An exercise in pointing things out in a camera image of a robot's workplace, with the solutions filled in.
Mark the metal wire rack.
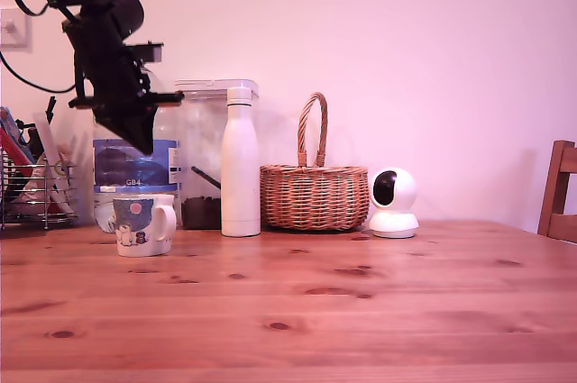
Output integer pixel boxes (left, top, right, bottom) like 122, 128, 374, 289
0, 150, 78, 232

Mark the large water bottle blue label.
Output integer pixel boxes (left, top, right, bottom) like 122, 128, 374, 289
92, 137, 182, 234

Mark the white wall plate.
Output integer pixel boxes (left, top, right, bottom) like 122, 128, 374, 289
0, 7, 33, 53

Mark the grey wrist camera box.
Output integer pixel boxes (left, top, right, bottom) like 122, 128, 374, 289
125, 40, 164, 64

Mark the white mug with bear print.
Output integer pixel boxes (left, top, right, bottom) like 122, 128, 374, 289
112, 194, 178, 259

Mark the small white round camera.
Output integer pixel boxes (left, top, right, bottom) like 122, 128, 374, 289
368, 167, 420, 240

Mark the white insulated bottle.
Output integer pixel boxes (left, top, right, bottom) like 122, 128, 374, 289
220, 86, 262, 238

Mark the wooden chair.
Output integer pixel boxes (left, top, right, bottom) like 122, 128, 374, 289
536, 140, 577, 245

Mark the black looping cable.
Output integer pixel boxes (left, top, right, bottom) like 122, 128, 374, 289
0, 50, 78, 125

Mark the clear plastic container with lid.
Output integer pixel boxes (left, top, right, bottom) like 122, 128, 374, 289
174, 78, 261, 231

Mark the white paper strip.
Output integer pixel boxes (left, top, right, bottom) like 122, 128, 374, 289
31, 111, 76, 215

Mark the wicker basket with handle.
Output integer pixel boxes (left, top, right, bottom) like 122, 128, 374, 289
259, 91, 371, 233

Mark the blue book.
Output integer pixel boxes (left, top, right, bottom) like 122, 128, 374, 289
0, 105, 36, 167

